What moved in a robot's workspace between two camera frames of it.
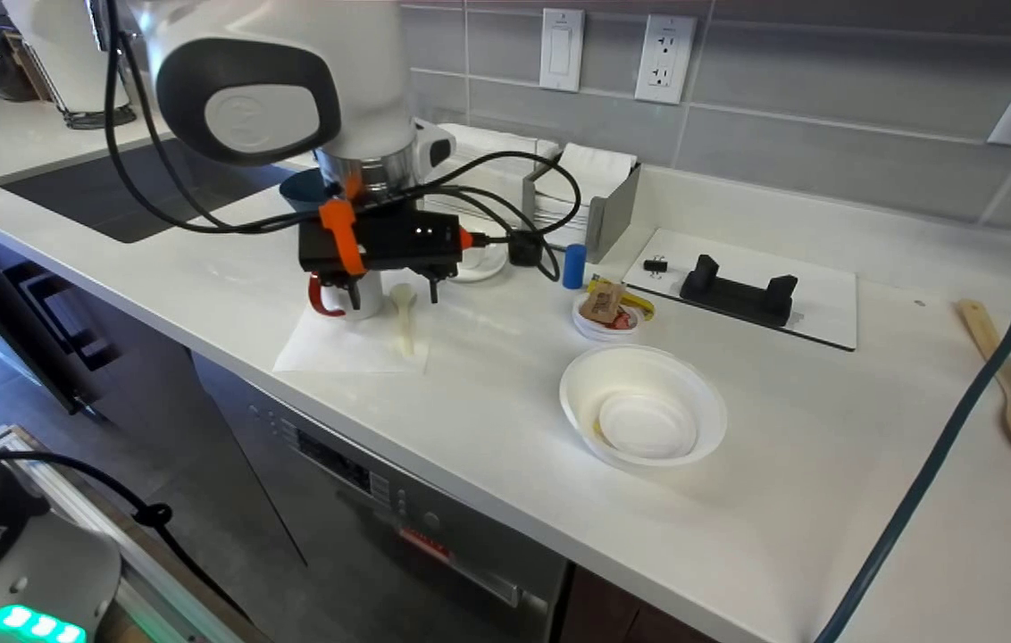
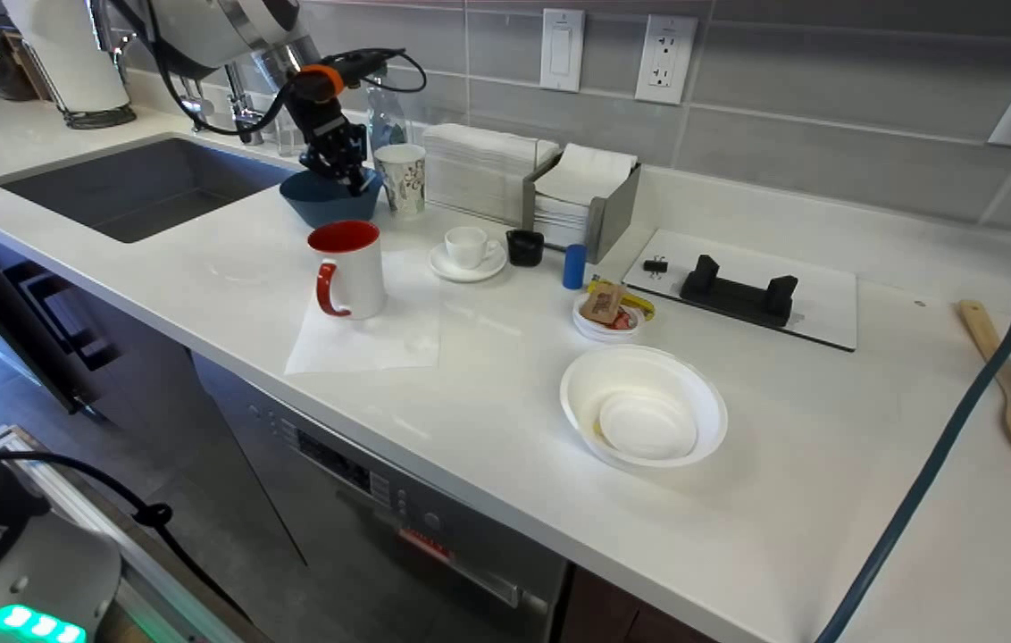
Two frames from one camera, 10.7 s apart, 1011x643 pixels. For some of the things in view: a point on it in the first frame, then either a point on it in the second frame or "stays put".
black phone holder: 736,299 stays put
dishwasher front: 392,560 stays put
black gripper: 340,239 → 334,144
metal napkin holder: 594,191 stays put
